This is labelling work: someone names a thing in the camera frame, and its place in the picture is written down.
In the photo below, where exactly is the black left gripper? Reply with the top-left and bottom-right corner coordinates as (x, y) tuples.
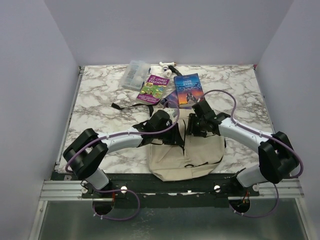
(154, 122), (185, 146)

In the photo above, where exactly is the beige canvas student backpack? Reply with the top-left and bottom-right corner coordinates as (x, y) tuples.
(147, 109), (226, 182)

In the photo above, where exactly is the Jane Eyre book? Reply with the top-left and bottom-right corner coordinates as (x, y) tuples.
(173, 73), (204, 108)

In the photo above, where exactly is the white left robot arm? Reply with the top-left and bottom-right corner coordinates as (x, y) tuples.
(63, 108), (180, 198)

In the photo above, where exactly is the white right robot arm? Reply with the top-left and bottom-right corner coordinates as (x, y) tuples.
(186, 100), (300, 196)

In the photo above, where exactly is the dark purple galaxy book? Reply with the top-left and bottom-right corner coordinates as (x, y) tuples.
(164, 90), (179, 105)

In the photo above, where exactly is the purple treehouse book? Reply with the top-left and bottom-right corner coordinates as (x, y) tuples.
(136, 74), (170, 104)

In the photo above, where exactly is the white pipe fitting toy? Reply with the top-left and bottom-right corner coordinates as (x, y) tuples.
(159, 62), (177, 78)

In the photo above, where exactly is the clear plastic organizer box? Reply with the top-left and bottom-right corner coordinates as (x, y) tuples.
(120, 60), (151, 91)

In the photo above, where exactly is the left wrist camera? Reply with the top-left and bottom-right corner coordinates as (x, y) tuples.
(163, 108), (178, 121)

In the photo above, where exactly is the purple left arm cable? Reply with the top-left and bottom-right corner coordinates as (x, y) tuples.
(64, 98), (181, 222)

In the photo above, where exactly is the aluminium rail frame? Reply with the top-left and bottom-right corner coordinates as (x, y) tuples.
(39, 180), (93, 202)

